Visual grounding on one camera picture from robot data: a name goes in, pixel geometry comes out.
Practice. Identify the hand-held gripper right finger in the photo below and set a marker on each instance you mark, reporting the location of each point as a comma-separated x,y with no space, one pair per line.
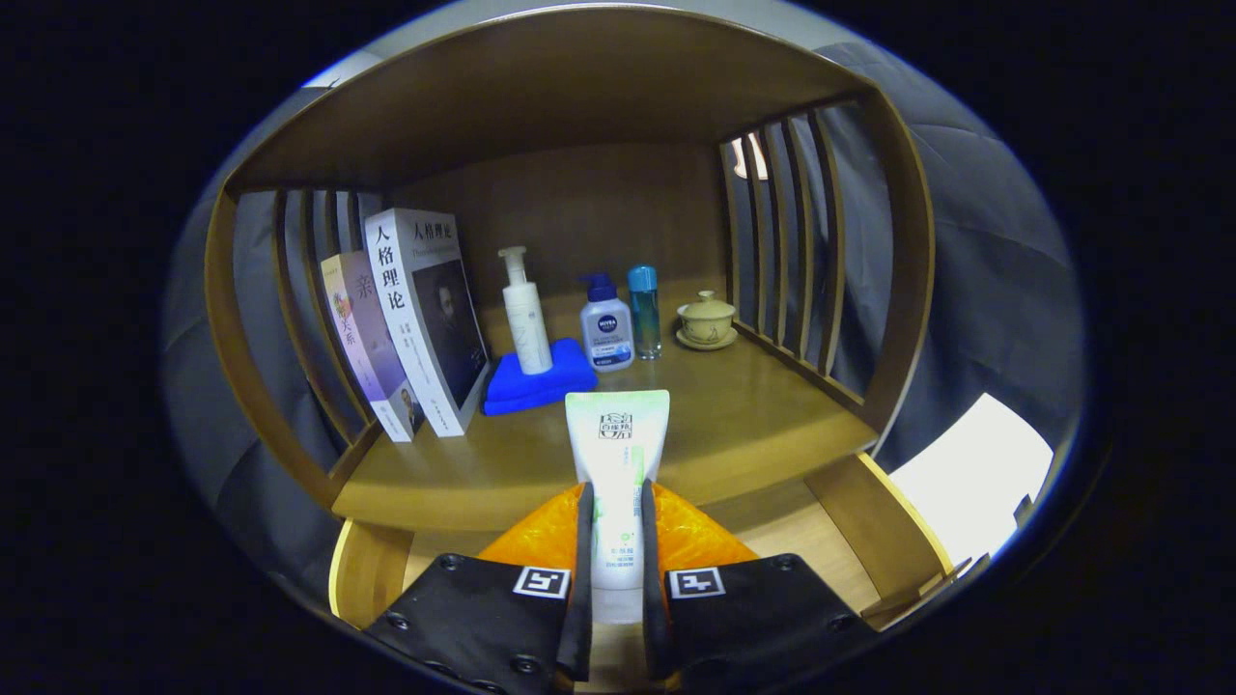
655,627

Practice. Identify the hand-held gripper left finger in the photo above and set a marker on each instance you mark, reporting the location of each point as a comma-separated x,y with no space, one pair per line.
581,618

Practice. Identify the white green tube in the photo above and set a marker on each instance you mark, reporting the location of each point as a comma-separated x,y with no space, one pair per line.
618,454

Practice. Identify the wooden drawer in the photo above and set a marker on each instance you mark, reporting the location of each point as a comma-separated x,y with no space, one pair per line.
869,521

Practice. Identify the wooden countertop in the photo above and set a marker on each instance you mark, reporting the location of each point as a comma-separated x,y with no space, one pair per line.
734,425

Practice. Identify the wooden cabinet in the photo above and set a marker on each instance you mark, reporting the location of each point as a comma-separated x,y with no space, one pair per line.
541,97

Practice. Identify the blue folded cloth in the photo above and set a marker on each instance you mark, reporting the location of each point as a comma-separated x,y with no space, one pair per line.
541,388

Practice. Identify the white bottle with blue pump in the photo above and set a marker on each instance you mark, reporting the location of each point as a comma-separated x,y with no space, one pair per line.
606,333

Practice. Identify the beige lidded teacup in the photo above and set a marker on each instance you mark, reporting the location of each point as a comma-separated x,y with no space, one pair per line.
707,323

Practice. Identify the teal bottle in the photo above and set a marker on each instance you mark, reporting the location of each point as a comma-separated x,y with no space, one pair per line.
644,314

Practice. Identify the purple book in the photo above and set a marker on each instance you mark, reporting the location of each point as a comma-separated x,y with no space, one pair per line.
372,347

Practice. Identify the white book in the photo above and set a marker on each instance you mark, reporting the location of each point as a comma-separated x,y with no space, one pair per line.
425,309

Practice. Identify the white sheet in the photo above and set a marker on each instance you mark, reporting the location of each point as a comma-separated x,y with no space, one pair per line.
975,473

